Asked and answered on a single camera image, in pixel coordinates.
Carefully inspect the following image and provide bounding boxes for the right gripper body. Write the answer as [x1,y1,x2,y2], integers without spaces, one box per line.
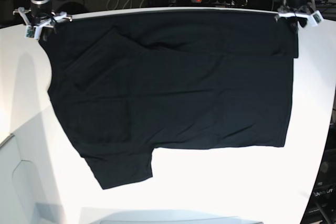
[13,0,72,28]

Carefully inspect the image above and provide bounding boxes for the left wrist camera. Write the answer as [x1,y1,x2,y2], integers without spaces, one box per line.
[309,10,324,27]

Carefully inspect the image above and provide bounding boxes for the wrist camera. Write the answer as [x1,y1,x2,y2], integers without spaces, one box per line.
[309,10,324,27]
[25,25,39,40]

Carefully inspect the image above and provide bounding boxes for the black equipment box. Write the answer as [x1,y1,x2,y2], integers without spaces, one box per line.
[301,149,335,223]

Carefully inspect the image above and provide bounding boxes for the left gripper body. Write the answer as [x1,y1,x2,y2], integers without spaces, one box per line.
[274,0,315,22]

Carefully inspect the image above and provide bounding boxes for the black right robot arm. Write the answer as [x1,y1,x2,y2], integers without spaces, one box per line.
[13,0,72,40]

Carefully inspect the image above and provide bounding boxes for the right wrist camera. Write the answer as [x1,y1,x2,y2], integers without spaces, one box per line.
[25,25,39,40]

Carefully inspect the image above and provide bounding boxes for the black T-shirt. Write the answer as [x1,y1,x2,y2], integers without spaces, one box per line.
[39,11,298,189]

